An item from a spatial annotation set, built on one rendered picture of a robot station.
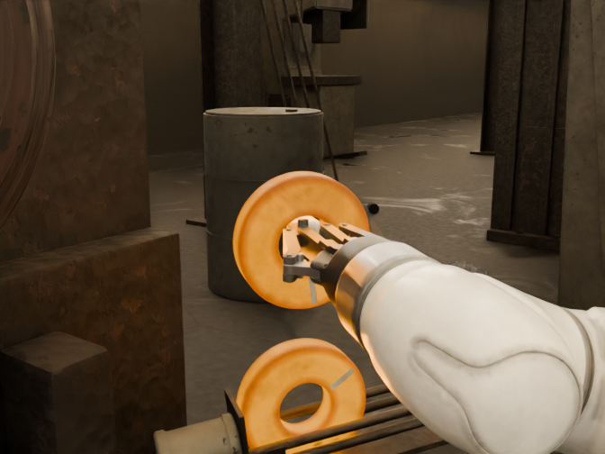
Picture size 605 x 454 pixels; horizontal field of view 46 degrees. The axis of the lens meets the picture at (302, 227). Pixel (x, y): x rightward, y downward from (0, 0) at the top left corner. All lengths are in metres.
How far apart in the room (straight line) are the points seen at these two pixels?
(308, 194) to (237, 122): 2.45
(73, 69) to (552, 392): 0.68
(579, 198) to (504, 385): 2.67
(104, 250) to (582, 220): 2.43
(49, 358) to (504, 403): 0.50
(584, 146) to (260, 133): 1.36
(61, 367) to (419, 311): 0.41
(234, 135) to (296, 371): 2.46
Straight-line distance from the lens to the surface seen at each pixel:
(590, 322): 0.55
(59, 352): 0.79
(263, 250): 0.76
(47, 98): 0.71
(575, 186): 3.08
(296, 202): 0.76
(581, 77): 3.05
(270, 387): 0.82
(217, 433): 0.82
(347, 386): 0.85
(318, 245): 0.68
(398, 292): 0.49
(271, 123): 3.18
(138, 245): 0.93
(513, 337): 0.43
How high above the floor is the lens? 1.09
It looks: 13 degrees down
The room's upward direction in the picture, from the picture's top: straight up
